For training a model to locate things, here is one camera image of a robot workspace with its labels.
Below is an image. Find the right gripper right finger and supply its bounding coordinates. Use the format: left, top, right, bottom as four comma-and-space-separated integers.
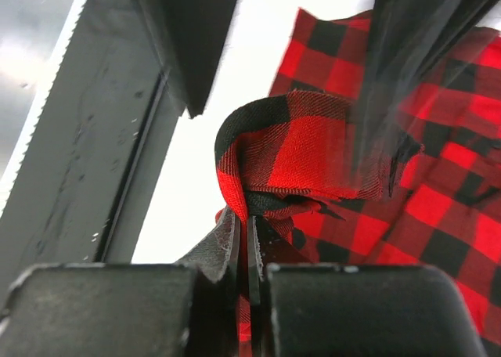
247, 217, 485, 356

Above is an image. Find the red black plaid shirt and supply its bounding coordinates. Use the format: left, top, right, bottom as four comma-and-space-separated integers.
214, 10, 500, 356

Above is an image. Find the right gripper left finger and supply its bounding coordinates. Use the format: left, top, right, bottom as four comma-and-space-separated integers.
1, 209, 241, 356

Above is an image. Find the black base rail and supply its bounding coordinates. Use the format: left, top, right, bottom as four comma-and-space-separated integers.
1, 0, 238, 294

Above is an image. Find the light blue cable duct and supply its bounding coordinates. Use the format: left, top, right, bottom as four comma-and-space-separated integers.
0, 0, 95, 213

